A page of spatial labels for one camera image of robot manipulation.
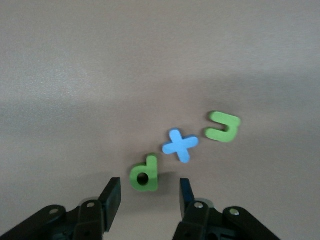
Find green foam letter d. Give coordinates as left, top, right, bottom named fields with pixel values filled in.
left=129, top=153, right=160, bottom=193

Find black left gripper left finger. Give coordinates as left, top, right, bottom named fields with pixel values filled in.
left=0, top=177, right=123, bottom=240

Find brown table mat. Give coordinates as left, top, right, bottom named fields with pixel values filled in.
left=0, top=0, right=320, bottom=240

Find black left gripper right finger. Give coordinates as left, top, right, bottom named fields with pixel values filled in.
left=172, top=177, right=279, bottom=240

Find green foam letter n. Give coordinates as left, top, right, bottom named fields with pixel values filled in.
left=204, top=110, right=242, bottom=144

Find blue foam letter x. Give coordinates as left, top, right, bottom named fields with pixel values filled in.
left=161, top=128, right=200, bottom=164

